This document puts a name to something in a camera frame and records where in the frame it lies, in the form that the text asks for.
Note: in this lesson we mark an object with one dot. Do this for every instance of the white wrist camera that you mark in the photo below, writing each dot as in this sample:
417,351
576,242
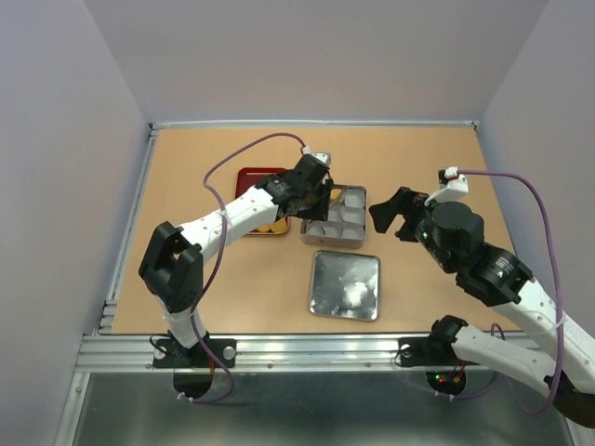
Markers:
323,157
453,186

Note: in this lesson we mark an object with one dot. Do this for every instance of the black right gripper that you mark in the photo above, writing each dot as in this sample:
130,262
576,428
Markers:
405,201

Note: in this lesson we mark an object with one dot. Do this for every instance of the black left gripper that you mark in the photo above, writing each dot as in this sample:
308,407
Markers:
322,210

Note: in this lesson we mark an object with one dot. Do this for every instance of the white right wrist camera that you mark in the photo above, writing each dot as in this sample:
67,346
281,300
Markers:
453,186

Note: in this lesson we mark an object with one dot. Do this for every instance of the aluminium front rail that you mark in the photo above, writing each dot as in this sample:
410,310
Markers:
254,353

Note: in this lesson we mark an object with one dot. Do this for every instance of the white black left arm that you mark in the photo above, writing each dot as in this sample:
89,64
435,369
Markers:
172,267

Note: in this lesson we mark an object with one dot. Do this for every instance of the red rectangular tray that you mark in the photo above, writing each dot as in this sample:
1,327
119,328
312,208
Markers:
248,177

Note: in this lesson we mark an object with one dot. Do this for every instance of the square cookie tin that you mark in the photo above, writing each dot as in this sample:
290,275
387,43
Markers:
345,225

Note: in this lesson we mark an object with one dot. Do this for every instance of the round tan biscuit lower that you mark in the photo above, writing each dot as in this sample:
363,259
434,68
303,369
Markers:
279,227

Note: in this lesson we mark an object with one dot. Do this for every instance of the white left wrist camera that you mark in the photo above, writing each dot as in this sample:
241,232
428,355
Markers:
323,157

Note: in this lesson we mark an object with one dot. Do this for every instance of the silver tin lid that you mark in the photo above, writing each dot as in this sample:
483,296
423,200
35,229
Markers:
345,286

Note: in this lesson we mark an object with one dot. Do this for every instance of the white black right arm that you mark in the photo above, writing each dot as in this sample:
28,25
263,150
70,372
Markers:
563,368

